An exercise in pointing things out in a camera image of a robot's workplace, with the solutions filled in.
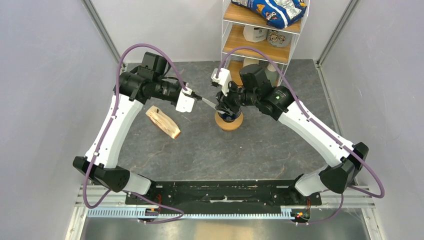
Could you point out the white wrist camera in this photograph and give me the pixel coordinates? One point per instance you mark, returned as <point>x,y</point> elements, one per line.
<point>221,77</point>
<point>186,101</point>

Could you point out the blue cone coffee filter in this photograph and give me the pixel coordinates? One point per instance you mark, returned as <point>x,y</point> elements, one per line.
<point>229,117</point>

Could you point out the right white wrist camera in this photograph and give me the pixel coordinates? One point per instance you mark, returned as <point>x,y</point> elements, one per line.
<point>221,77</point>

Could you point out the white wire shelf rack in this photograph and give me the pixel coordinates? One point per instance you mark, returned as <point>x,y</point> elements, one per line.
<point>242,27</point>

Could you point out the aluminium rail frame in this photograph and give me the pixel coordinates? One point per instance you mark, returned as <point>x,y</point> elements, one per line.
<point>114,206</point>

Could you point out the white printed container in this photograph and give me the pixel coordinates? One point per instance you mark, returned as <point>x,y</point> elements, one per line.
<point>254,34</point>

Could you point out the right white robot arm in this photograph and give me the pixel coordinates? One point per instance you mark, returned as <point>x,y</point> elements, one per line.
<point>340,154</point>

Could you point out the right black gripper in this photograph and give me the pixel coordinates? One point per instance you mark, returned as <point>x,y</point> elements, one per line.
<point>227,99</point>

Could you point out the grey cartoon printed container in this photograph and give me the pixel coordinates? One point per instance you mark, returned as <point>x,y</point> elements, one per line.
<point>278,39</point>

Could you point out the green pump bottle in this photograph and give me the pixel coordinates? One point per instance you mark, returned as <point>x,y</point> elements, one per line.
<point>272,75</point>

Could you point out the cream pump bottle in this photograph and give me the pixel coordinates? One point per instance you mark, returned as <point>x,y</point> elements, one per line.
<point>250,61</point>

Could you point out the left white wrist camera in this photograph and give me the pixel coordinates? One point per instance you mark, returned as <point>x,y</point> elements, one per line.
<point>186,101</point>

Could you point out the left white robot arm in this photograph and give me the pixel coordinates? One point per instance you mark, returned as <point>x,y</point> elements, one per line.
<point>144,82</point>

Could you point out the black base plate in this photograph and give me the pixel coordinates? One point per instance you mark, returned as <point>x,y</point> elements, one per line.
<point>230,196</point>

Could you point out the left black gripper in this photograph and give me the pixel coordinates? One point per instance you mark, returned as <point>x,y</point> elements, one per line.
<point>180,86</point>

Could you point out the blue chips bag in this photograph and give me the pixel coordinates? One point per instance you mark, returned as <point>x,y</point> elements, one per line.
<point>277,13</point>

